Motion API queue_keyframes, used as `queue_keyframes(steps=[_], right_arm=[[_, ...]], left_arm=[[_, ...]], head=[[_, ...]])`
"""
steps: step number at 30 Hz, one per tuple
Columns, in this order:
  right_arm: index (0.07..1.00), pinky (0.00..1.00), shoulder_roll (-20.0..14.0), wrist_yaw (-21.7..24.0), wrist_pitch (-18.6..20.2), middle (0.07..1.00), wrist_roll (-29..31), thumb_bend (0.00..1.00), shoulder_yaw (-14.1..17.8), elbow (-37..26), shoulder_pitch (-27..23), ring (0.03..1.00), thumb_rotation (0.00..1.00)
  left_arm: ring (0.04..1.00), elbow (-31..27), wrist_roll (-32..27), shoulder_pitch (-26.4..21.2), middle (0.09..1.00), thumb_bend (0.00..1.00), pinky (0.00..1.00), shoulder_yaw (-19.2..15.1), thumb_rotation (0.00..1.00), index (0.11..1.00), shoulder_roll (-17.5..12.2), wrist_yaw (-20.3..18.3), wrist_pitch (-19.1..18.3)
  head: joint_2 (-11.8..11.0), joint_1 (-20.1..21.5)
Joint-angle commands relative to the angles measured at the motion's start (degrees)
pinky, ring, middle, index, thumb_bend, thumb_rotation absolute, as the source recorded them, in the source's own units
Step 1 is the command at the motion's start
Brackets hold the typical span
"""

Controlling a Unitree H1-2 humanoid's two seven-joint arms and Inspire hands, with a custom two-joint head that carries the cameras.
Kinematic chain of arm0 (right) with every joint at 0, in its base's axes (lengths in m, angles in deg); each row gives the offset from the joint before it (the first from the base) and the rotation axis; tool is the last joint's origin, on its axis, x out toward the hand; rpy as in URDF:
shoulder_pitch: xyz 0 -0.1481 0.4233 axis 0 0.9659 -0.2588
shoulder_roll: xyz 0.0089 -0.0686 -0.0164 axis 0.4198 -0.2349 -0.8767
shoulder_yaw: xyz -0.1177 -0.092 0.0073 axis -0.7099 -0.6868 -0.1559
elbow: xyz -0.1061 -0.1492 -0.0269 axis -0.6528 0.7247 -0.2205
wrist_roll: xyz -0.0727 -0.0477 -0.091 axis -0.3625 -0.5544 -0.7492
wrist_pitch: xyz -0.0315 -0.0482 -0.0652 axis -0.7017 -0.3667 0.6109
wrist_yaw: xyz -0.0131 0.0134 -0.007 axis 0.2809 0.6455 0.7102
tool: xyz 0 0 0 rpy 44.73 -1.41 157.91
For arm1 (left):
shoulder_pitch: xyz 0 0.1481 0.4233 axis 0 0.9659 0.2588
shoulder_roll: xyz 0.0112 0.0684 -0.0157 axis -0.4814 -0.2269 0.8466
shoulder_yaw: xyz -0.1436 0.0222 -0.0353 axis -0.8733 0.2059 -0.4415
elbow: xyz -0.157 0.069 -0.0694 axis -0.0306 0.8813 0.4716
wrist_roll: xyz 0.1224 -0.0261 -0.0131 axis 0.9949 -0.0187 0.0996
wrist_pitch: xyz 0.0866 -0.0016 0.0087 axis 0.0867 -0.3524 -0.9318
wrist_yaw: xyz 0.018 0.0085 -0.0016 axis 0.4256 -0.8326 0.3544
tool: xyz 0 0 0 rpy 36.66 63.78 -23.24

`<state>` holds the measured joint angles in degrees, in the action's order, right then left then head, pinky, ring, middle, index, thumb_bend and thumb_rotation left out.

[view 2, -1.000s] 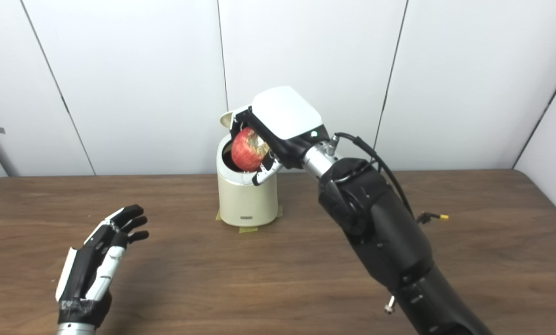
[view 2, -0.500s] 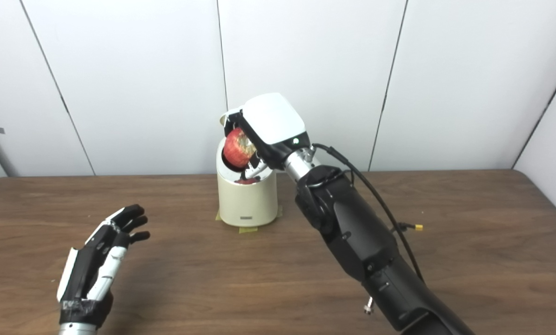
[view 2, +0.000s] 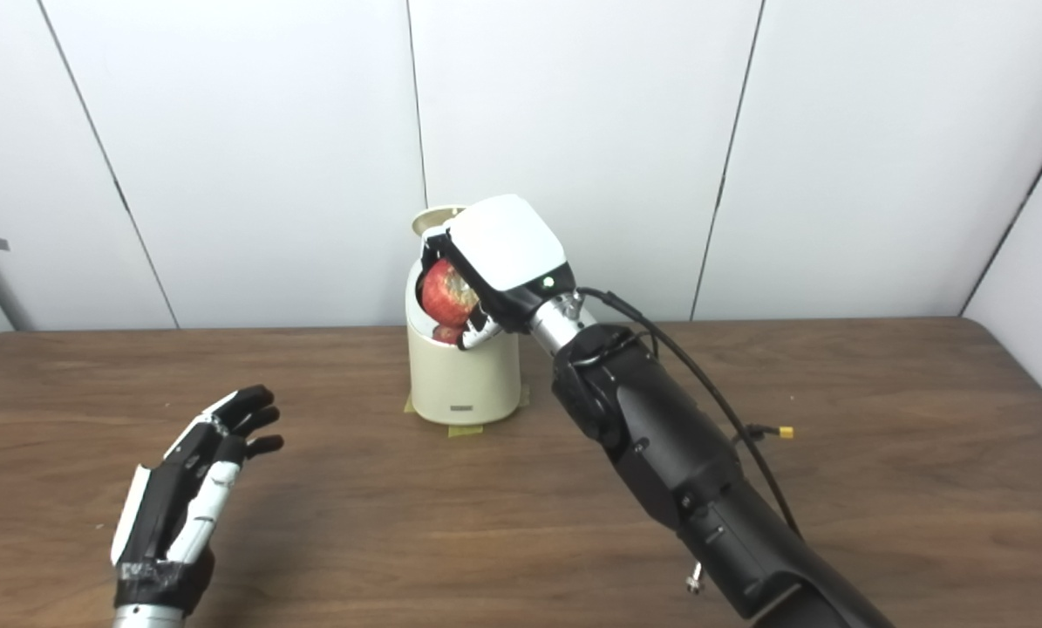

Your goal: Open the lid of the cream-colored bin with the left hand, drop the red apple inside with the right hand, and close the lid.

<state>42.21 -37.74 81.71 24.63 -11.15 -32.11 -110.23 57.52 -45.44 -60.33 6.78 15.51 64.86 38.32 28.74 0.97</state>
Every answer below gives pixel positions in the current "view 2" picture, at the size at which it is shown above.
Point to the cream-colored round bin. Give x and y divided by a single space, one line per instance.
464 384

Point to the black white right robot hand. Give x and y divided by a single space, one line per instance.
507 244

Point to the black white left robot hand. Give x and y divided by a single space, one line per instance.
159 515

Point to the cream round bin lid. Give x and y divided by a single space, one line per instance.
429 220

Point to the red apple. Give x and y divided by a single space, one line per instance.
444 292

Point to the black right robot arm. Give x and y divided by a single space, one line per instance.
677 453

